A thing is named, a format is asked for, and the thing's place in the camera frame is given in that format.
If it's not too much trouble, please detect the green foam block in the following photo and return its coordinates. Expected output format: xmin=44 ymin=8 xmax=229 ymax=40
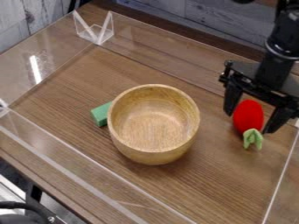
xmin=91 ymin=102 xmax=112 ymax=127

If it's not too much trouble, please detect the wooden bowl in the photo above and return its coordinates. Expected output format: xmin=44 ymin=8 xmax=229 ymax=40
xmin=107 ymin=84 xmax=200 ymax=165

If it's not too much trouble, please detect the clear acrylic corner bracket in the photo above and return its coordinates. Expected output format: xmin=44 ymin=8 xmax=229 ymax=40
xmin=72 ymin=11 xmax=115 ymax=46

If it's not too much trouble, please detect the black metal stand base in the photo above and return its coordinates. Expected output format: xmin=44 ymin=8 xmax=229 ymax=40
xmin=0 ymin=182 xmax=68 ymax=224

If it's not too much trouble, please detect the red felt strawberry toy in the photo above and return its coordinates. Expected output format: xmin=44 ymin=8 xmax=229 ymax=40
xmin=232 ymin=100 xmax=264 ymax=151

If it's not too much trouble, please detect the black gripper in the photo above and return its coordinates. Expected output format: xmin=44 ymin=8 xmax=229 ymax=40
xmin=219 ymin=60 xmax=299 ymax=134

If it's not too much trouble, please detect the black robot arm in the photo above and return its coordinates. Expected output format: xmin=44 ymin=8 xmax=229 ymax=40
xmin=219 ymin=0 xmax=299 ymax=134

